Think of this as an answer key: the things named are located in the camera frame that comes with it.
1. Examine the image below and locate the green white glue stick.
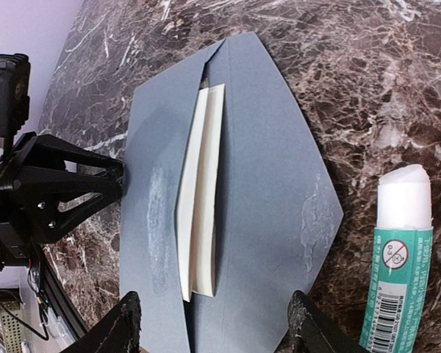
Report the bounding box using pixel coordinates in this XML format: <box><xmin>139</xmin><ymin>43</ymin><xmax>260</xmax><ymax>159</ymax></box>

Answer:
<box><xmin>359</xmin><ymin>164</ymin><xmax>433</xmax><ymax>352</ymax></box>

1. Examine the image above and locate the white letter paper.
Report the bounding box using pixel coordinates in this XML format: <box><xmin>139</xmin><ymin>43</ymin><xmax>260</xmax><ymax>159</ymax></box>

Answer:
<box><xmin>176</xmin><ymin>84</ymin><xmax>225</xmax><ymax>302</ymax></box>

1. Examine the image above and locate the green perforated basket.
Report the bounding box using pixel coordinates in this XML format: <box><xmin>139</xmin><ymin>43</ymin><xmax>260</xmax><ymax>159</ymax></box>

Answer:
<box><xmin>0</xmin><ymin>289</ymin><xmax>24</xmax><ymax>352</ymax></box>

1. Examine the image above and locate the grey blue envelope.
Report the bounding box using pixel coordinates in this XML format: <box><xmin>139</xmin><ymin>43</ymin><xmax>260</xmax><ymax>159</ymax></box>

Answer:
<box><xmin>120</xmin><ymin>32</ymin><xmax>343</xmax><ymax>352</ymax></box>

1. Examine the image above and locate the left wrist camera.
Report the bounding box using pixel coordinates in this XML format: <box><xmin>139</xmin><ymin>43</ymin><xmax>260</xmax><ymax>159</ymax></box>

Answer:
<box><xmin>0</xmin><ymin>53</ymin><xmax>31</xmax><ymax>142</ymax></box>

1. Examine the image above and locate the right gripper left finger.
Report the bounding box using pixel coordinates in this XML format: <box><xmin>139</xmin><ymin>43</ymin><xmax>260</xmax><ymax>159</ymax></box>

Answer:
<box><xmin>62</xmin><ymin>291</ymin><xmax>142</xmax><ymax>353</ymax></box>

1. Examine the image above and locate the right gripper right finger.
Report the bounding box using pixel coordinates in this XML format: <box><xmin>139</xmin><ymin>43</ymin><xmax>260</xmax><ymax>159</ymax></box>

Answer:
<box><xmin>287</xmin><ymin>290</ymin><xmax>359</xmax><ymax>352</ymax></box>

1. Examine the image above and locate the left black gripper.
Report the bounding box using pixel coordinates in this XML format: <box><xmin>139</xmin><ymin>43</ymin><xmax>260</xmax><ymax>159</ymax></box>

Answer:
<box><xmin>0</xmin><ymin>134</ymin><xmax>123</xmax><ymax>271</ymax></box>

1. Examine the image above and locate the black curved front rail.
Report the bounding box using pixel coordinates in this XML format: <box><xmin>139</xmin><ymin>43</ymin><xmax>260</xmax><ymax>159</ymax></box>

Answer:
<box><xmin>31</xmin><ymin>243</ymin><xmax>89</xmax><ymax>340</ymax></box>

